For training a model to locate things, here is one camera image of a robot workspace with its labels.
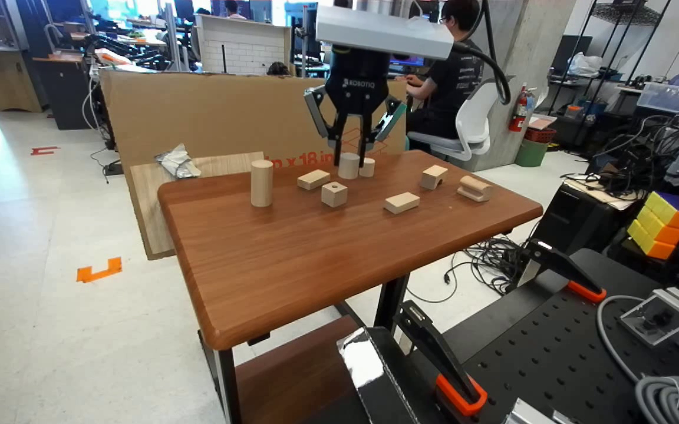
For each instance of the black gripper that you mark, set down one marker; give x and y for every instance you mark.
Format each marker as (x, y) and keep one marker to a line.
(357, 82)

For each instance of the small wooden cylinder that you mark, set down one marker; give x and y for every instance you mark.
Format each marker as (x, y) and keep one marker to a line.
(347, 167)
(368, 167)

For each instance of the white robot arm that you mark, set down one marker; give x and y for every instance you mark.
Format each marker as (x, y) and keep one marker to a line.
(384, 33)

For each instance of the rectangular wooden block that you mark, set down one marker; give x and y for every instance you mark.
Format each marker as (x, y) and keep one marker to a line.
(312, 179)
(403, 204)

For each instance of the square wooden block with hole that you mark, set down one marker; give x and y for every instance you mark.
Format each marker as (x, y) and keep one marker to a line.
(334, 194)

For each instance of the tall wooden cylinder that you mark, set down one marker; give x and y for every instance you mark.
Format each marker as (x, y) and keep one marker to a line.
(260, 185)

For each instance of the person in black shirt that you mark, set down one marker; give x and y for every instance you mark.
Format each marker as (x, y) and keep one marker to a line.
(446, 79)

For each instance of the white office chair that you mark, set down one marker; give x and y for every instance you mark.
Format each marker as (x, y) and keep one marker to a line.
(472, 119)

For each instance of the white pegboard panel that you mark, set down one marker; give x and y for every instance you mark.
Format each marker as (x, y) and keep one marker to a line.
(246, 48)

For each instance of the large cardboard sheet red print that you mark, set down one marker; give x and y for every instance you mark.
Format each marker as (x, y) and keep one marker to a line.
(200, 119)

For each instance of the red fire extinguisher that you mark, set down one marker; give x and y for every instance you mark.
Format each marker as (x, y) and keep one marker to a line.
(520, 109)

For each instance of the green bin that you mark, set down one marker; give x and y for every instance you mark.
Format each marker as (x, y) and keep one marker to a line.
(529, 153)

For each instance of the crumpled white paper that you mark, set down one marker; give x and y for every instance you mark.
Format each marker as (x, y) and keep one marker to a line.
(179, 162)

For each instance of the wooden table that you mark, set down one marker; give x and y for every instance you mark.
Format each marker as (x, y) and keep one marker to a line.
(390, 303)

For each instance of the flat light wooden plank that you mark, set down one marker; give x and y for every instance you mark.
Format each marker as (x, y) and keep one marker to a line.
(153, 220)

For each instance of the brown wooden base board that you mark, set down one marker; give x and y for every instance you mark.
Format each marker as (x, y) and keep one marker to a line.
(293, 377)

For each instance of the orange floor tape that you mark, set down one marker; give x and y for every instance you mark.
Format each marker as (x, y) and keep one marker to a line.
(101, 271)

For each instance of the black perforated mounting platform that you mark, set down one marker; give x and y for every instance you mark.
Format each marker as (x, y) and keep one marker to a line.
(544, 354)

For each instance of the red floor tape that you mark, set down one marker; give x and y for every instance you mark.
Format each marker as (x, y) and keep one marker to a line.
(44, 148)

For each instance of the yellow orange box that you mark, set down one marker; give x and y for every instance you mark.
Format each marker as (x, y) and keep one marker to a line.
(659, 224)

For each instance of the wooden cabinet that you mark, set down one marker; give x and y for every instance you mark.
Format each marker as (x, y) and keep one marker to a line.
(6, 79)

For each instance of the grey metal connector box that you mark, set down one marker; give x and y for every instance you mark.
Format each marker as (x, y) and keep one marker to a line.
(667, 314)

